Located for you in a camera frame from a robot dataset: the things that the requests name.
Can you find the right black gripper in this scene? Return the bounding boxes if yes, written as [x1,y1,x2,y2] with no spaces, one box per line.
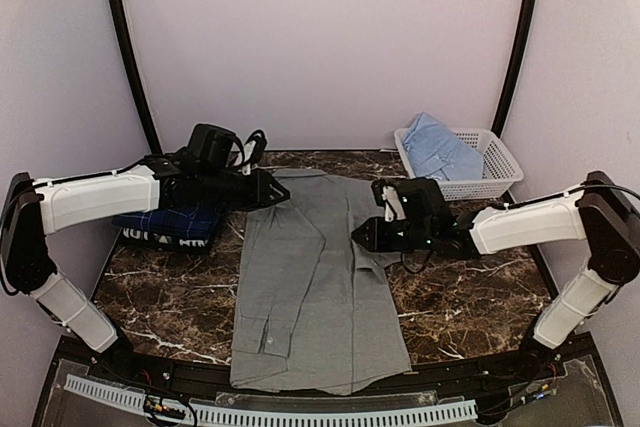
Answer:
[351,216,435,252]

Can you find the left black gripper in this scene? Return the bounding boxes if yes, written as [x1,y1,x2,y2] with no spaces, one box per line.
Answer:
[200,166,290,212]

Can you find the grey long sleeve shirt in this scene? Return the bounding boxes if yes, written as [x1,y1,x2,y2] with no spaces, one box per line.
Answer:
[230,169,411,395]

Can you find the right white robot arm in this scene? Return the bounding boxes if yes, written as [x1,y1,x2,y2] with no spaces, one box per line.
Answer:
[351,171,639,381]

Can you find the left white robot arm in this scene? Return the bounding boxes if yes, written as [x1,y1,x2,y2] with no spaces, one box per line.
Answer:
[1,155,290,383]

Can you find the blue plaid folded shirt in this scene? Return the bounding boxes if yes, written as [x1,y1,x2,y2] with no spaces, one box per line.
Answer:
[111,205,222,240]

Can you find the light blue shirt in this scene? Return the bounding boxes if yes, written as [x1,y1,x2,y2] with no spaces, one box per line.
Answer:
[402,113,484,181]

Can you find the white plastic basket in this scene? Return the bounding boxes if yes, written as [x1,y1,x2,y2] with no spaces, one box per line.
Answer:
[393,127,525,204]

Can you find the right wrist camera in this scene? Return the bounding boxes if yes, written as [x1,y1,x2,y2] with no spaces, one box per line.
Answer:
[371,178,452,222]

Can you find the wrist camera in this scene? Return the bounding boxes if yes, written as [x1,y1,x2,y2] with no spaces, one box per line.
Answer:
[186,123,267,176]
[371,178,452,222]

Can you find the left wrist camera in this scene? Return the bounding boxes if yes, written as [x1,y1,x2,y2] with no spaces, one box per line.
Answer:
[186,123,267,176]

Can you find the left black frame post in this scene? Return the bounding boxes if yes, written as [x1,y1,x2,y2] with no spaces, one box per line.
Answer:
[108,0,162,154]

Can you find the black frame post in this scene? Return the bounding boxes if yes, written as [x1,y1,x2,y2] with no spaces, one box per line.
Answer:
[491,0,536,137]
[108,0,162,154]

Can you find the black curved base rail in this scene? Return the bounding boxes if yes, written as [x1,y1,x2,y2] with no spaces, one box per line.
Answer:
[52,333,601,416]

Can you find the white slotted cable duct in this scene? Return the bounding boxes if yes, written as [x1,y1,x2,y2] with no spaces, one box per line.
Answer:
[64,374,477,426]

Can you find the right black frame post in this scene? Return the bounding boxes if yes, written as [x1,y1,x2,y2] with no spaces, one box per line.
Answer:
[491,0,536,137]

